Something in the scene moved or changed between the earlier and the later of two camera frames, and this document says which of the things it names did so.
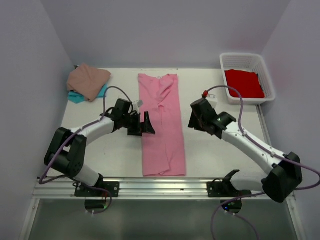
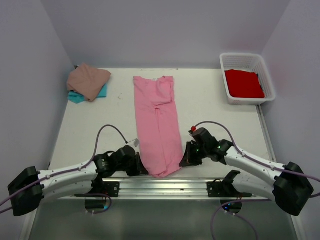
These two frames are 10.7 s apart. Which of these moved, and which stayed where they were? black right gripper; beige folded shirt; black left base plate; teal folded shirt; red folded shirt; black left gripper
Moved: black left gripper; black right gripper
Stayed: teal folded shirt; red folded shirt; beige folded shirt; black left base plate
